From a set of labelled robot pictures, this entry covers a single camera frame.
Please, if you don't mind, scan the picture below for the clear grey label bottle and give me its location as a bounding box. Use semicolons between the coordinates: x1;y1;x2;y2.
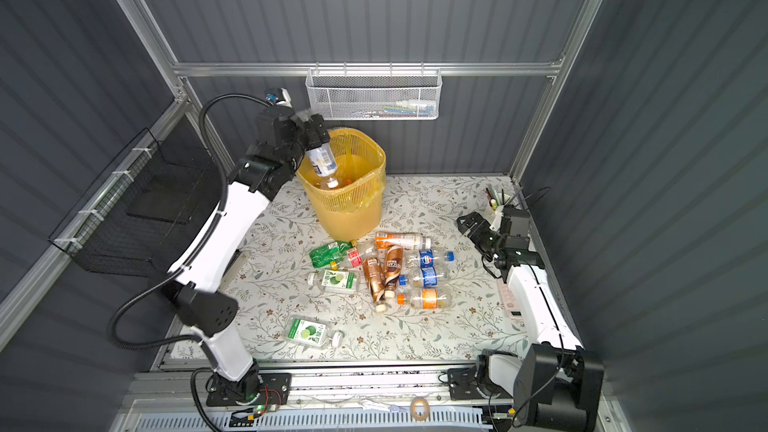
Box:
306;143;339;190

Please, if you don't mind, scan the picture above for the blue label water bottle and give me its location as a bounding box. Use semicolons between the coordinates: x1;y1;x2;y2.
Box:
397;267;451;288

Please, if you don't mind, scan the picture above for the orange label clear bottle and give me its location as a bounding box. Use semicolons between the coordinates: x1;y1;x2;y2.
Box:
396;287;453;312

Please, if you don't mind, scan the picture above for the green lime label bottle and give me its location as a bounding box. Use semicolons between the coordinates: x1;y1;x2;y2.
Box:
284;316;345;349
307;269;358;295

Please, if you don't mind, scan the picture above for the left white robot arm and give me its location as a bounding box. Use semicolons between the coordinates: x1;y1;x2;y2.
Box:
107;88;338;384

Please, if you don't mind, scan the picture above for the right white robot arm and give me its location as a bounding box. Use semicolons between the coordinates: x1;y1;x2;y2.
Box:
447;205;604;431

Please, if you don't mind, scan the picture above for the yellow slatted waste bin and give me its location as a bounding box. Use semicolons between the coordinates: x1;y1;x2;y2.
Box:
297;128;386;241

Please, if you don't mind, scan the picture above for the white pen holder cup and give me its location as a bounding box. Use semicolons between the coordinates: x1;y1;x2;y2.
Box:
485;184;522;222

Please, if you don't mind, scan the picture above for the blue label pepsi bottle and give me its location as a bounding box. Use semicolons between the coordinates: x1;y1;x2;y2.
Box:
405;248;456;268

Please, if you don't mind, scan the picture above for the floral table mat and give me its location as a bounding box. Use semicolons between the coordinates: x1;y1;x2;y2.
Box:
170;175;577;364

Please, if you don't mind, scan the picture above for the brown coffee bottle right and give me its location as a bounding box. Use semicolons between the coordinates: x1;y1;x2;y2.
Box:
384;245;404;299

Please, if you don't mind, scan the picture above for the brown coffee bottle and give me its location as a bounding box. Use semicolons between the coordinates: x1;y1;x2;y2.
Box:
363;256;387;313
384;245;404;299

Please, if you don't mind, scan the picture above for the orange white label bottle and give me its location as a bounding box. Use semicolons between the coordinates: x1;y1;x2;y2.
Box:
375;231;432;250

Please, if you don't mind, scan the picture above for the green plastic bottle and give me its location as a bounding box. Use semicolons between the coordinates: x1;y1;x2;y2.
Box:
309;241;355;270

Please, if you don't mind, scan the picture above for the brown coffee bottle left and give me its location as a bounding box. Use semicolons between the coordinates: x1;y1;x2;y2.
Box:
363;256;387;313

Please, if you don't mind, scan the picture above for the red label clear bottle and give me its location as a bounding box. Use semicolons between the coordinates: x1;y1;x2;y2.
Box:
329;243;379;270

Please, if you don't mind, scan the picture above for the roll of tape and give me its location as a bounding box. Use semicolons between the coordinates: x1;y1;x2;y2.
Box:
409;397;431;422

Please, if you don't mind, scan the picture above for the white wire mesh basket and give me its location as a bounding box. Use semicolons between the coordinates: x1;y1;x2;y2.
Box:
305;69;443;121

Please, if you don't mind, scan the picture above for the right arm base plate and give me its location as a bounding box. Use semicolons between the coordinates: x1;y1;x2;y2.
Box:
442;366;499;401

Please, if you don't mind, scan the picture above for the black wire mesh basket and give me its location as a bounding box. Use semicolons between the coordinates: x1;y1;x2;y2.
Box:
49;122;219;277

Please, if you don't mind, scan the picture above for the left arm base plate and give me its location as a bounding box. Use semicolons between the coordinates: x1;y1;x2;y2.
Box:
205;372;293;407

